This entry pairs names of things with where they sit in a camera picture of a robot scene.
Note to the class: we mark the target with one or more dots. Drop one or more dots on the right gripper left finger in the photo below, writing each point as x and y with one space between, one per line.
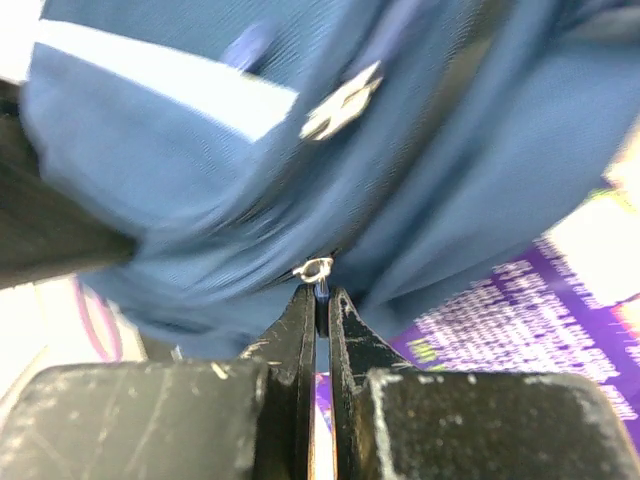
251 417

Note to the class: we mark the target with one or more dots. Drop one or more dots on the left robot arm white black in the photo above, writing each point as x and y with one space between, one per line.
43 233

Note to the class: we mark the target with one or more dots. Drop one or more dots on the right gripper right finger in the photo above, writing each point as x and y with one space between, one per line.
391 420

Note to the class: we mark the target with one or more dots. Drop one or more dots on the navy blue student backpack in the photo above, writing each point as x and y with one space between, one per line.
417 143

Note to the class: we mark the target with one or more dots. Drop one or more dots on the purple paperback book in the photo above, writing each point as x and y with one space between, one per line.
569 305

